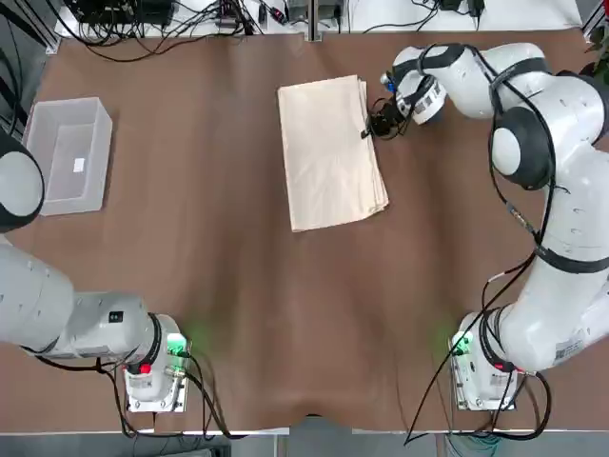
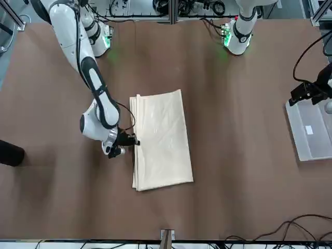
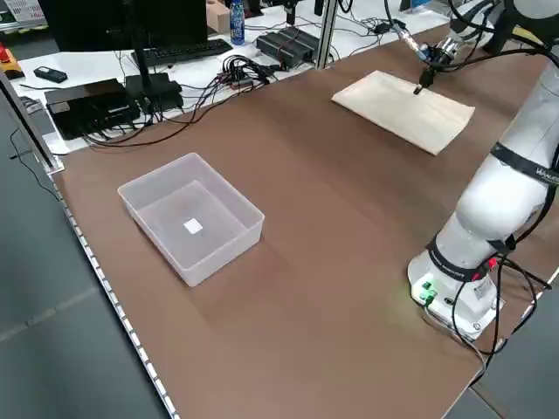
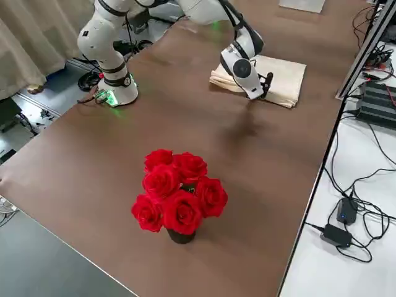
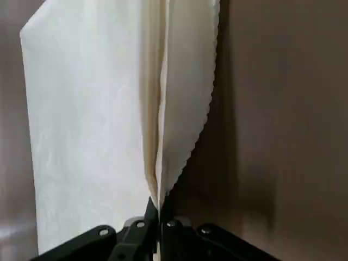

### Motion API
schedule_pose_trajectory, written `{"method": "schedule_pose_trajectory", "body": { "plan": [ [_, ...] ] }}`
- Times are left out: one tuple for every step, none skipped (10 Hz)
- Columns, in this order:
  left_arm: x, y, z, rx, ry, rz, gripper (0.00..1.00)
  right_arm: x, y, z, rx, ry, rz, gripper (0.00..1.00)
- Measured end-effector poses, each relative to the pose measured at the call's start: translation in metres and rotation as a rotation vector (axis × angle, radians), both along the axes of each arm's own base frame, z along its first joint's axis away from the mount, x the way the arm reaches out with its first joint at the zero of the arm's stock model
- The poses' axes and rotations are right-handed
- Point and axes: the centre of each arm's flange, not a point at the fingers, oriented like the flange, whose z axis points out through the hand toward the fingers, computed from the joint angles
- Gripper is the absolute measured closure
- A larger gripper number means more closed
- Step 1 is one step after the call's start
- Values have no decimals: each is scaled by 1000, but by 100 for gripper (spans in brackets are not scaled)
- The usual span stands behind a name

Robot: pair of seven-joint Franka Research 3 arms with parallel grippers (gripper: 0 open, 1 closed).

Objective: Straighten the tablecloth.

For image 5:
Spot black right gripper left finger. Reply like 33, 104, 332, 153
32, 196, 159, 261

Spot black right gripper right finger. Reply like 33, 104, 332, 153
160, 214, 277, 261

